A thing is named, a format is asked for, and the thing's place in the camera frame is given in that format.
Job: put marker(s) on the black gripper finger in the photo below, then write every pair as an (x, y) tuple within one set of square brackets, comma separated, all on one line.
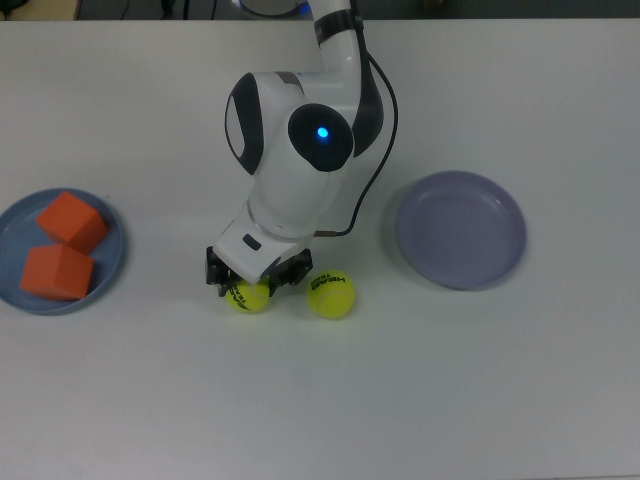
[(297, 267), (217, 270)]

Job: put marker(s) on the yellow tennis ball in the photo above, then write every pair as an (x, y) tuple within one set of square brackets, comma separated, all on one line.
[(247, 301), (330, 295)]

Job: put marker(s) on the orange foam cube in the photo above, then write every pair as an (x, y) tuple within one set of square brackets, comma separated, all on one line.
[(70, 220), (55, 275)]

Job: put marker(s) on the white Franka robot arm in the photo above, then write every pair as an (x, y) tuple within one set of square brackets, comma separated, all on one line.
[(280, 190)]

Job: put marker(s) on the purple plate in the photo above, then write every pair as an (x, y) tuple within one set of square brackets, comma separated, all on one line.
[(465, 235)]

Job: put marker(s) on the blue plate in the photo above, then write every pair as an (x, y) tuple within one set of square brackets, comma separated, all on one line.
[(10, 250)]

